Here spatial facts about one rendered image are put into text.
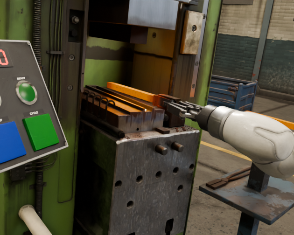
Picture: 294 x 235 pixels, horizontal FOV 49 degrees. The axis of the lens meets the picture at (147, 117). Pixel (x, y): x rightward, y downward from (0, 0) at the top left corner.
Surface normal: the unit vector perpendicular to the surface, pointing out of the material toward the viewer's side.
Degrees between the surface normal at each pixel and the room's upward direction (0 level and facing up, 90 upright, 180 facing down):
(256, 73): 90
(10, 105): 60
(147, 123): 90
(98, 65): 90
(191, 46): 90
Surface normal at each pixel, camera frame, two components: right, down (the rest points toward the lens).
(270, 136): -0.41, -0.29
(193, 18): 0.61, 0.27
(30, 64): 0.82, -0.30
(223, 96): -0.57, 0.13
